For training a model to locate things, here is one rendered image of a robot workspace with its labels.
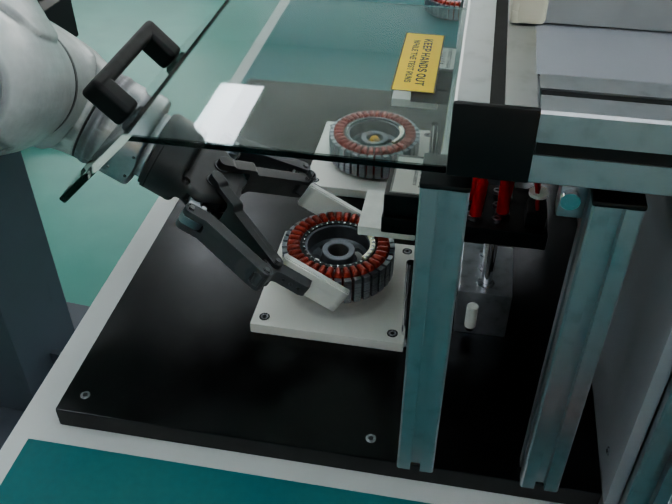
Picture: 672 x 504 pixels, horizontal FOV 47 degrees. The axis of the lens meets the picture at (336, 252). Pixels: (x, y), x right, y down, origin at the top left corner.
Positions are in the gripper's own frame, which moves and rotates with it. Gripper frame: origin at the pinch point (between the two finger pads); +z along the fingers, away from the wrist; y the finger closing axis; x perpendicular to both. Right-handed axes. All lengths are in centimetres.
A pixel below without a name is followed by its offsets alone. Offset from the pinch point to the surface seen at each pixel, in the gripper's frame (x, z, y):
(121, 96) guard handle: 13.1, -22.9, 13.0
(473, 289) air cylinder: 7.3, 11.7, 3.6
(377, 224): 7.4, 0.7, 2.6
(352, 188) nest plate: -3.9, 1.2, -16.8
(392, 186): 11.4, -0.4, 2.0
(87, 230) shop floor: -115, -33, -95
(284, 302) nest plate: -5.6, -1.9, 4.1
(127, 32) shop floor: -135, -66, -222
